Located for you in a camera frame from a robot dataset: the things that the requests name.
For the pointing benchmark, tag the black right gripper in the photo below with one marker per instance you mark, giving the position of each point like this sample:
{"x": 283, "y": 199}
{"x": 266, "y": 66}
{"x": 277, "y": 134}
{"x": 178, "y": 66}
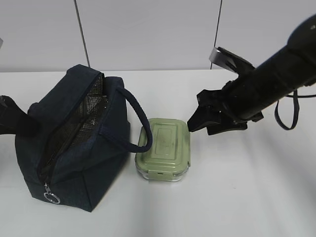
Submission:
{"x": 227, "y": 109}

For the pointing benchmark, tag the green lid glass container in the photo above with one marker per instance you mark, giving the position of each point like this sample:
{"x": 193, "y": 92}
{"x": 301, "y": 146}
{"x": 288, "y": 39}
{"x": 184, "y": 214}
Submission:
{"x": 169, "y": 158}

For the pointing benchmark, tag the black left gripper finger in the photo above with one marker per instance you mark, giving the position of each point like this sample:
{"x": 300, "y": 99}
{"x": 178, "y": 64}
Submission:
{"x": 15, "y": 121}

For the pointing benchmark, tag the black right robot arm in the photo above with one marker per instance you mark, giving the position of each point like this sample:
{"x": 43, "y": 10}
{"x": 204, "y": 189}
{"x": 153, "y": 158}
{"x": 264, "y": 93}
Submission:
{"x": 290, "y": 68}

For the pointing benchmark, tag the navy insulated lunch bag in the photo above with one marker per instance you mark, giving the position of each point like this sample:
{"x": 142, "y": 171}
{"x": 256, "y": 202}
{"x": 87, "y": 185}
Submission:
{"x": 90, "y": 123}

